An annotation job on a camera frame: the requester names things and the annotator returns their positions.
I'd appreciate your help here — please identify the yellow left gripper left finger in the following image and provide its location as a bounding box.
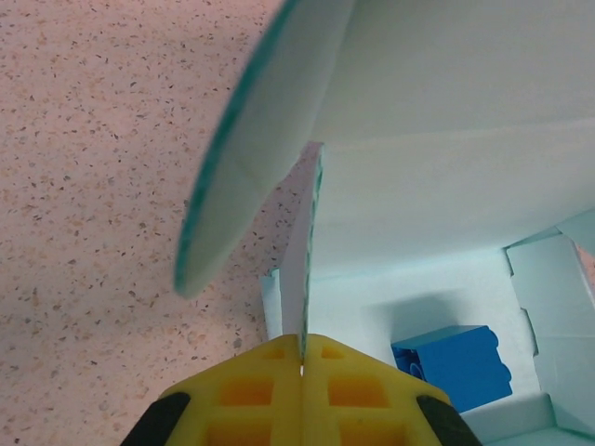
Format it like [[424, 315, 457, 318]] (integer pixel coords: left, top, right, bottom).
[[120, 333, 304, 446]]

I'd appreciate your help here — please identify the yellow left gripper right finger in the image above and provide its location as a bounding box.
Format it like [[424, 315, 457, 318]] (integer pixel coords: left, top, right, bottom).
[[301, 333, 484, 446]]

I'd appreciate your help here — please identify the light blue paper box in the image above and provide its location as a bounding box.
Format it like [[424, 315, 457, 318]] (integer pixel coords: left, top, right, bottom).
[[174, 0, 595, 446]]

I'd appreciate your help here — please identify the blue toy block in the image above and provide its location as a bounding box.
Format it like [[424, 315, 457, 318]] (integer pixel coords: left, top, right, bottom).
[[390, 324, 515, 414]]

